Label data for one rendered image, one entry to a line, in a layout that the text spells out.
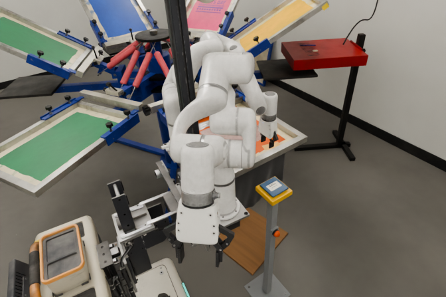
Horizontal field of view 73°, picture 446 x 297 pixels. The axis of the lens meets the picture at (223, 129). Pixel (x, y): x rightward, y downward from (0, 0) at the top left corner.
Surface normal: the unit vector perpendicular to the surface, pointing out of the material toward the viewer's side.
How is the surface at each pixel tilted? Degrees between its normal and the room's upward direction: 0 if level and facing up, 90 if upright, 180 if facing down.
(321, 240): 0
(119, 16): 32
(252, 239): 0
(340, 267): 0
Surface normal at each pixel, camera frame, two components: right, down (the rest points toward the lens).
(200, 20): -0.27, -0.43
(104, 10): 0.25, -0.47
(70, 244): -0.04, -0.83
